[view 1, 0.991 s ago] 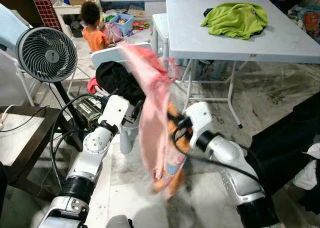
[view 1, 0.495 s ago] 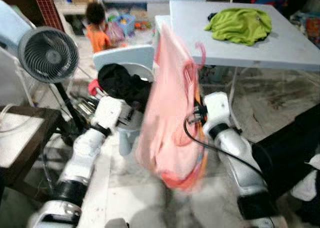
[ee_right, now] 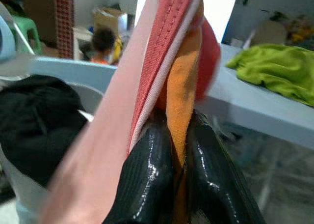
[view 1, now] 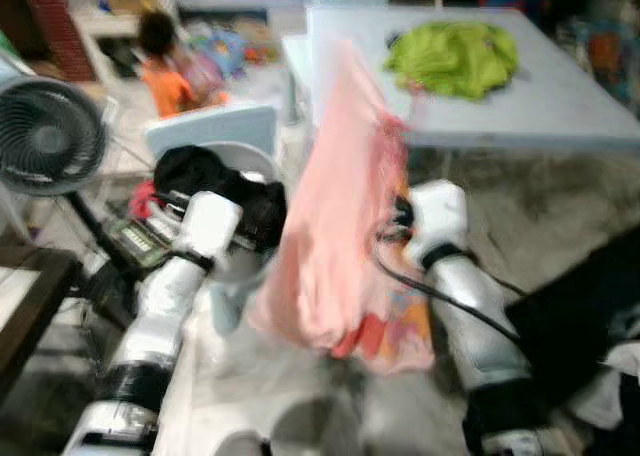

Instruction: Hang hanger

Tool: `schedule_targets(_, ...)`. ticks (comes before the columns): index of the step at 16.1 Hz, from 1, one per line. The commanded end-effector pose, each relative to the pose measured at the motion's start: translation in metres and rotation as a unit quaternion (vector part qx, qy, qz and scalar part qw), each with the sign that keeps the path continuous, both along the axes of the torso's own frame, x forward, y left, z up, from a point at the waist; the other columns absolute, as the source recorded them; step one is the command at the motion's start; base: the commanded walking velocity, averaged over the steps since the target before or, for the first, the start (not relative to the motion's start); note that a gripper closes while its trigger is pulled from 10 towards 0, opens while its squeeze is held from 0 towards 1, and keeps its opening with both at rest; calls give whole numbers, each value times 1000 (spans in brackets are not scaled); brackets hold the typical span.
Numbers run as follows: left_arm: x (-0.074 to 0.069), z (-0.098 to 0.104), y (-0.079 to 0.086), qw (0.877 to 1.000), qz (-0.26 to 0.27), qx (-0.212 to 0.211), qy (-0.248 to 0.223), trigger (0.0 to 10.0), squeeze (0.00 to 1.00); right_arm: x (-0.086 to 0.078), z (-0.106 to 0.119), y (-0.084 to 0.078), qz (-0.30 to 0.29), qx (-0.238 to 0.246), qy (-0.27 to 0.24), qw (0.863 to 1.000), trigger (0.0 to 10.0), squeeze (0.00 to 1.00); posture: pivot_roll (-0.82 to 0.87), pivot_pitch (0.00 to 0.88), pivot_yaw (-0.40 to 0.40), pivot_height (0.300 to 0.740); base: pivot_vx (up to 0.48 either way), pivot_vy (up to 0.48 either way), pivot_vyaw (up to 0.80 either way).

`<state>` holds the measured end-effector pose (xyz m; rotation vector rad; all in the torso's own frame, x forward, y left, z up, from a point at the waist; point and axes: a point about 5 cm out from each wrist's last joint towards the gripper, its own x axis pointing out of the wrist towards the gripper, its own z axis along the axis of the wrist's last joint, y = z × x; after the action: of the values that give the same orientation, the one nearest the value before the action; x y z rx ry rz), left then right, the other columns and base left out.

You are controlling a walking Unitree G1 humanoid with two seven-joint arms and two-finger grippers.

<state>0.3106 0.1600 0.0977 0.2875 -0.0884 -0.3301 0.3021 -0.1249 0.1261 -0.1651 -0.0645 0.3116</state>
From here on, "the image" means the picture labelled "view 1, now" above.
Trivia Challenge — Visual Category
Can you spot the pink garment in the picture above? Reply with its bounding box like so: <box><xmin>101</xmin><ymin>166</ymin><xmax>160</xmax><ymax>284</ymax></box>
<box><xmin>245</xmin><ymin>38</ymin><xmax>438</xmax><ymax>375</ymax></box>

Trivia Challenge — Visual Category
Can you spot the green garment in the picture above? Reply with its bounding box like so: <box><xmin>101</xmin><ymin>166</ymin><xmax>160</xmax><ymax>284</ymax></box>
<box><xmin>384</xmin><ymin>21</ymin><xmax>520</xmax><ymax>102</ymax></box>

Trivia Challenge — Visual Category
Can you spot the white laundry basket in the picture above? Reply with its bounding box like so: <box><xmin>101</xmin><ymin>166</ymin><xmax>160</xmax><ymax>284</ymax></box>
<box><xmin>205</xmin><ymin>141</ymin><xmax>286</xmax><ymax>287</ymax></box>

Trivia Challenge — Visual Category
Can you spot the black garment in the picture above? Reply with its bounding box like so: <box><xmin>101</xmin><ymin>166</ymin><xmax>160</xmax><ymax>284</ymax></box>
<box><xmin>153</xmin><ymin>146</ymin><xmax>289</xmax><ymax>252</ymax></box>

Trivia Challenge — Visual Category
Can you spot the light blue folding table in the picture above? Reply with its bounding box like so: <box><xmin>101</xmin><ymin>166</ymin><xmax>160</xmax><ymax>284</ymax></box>
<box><xmin>282</xmin><ymin>4</ymin><xmax>640</xmax><ymax>162</ymax></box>

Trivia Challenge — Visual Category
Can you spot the large black cloth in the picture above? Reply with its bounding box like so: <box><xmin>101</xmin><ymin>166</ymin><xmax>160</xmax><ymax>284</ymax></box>
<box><xmin>505</xmin><ymin>231</ymin><xmax>640</xmax><ymax>407</ymax></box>

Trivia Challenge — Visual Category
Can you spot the light blue plastic chair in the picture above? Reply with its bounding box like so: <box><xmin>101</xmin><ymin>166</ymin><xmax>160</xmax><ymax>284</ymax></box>
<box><xmin>145</xmin><ymin>104</ymin><xmax>281</xmax><ymax>337</ymax></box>

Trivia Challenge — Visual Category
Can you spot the red cloth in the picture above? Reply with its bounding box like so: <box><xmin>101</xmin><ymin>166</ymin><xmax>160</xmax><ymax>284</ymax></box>
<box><xmin>130</xmin><ymin>181</ymin><xmax>161</xmax><ymax>217</ymax></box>

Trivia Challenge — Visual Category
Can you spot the colourful baby bouncer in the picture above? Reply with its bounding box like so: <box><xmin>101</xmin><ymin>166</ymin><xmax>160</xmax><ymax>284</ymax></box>
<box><xmin>570</xmin><ymin>16</ymin><xmax>640</xmax><ymax>107</ymax></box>

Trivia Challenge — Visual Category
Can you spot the white crumpled garment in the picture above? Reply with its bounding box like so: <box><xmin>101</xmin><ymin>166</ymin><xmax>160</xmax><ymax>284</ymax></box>
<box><xmin>575</xmin><ymin>346</ymin><xmax>640</xmax><ymax>427</ymax></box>

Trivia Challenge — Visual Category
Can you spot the child in orange shirt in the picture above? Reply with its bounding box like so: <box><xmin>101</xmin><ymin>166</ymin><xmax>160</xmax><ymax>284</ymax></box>
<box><xmin>137</xmin><ymin>11</ymin><xmax>229</xmax><ymax>119</ymax></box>

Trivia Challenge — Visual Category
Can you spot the grey robot left leg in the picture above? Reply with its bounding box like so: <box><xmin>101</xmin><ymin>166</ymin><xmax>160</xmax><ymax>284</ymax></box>
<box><xmin>212</xmin><ymin>431</ymin><xmax>273</xmax><ymax>456</ymax></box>

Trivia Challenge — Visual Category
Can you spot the dark wooden table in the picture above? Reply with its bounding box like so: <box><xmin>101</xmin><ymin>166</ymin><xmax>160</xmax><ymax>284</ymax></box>
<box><xmin>0</xmin><ymin>244</ymin><xmax>83</xmax><ymax>402</ymax></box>

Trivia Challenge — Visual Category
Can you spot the brick pattern toy house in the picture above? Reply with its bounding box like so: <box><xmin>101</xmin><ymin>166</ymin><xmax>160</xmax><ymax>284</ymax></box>
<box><xmin>18</xmin><ymin>0</ymin><xmax>98</xmax><ymax>82</ymax></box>

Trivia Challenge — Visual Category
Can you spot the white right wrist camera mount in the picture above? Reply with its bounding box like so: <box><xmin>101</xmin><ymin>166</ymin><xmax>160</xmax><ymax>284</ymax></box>
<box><xmin>405</xmin><ymin>180</ymin><xmax>470</xmax><ymax>264</ymax></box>

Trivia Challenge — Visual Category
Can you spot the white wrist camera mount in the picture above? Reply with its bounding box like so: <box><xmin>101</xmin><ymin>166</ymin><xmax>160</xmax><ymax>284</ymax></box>
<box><xmin>405</xmin><ymin>180</ymin><xmax>470</xmax><ymax>264</ymax></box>
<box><xmin>178</xmin><ymin>191</ymin><xmax>245</xmax><ymax>264</ymax></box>

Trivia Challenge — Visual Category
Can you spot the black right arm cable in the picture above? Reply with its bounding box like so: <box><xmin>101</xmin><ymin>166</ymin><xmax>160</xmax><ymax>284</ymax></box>
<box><xmin>372</xmin><ymin>216</ymin><xmax>526</xmax><ymax>342</ymax></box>

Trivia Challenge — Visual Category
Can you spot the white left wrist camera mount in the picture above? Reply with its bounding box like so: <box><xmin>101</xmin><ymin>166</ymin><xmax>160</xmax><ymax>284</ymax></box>
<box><xmin>178</xmin><ymin>191</ymin><xmax>245</xmax><ymax>264</ymax></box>

